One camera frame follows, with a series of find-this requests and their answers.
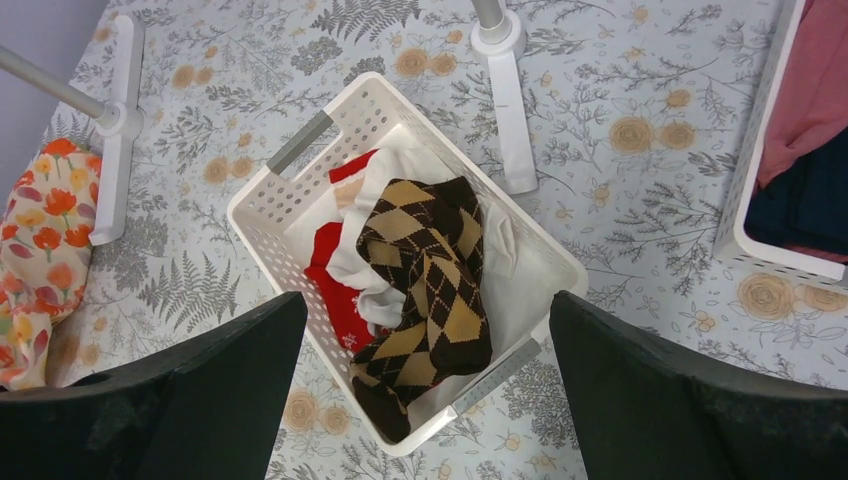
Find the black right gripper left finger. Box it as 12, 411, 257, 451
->
1, 292, 308, 479

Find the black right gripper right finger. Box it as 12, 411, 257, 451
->
549, 291, 847, 479

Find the brown argyle sock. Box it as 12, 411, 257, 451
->
350, 177, 493, 443

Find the red snowflake sock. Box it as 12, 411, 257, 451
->
304, 149, 377, 353

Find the white basket with clothes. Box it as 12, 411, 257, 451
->
713, 1, 847, 293

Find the floral orange cloth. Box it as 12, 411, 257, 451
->
1, 138, 101, 391

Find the navy garment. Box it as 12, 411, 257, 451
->
745, 131, 847, 264

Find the floral grey tablecloth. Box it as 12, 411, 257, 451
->
50, 1, 847, 479

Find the white rack left foot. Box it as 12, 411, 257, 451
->
89, 14, 145, 246

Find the white rack foot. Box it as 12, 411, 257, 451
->
470, 8, 538, 195
89, 14, 145, 246

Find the white sock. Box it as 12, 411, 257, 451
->
305, 147, 517, 337

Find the pink garment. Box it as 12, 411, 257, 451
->
757, 0, 847, 188

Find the white rack right foot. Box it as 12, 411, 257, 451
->
470, 8, 538, 195

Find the grey left rack pole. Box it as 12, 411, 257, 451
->
1, 46, 117, 128

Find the grey rack pole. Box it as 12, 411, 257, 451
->
472, 0, 506, 30
1, 46, 117, 128

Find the grey right rack pole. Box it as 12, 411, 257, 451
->
472, 0, 506, 30

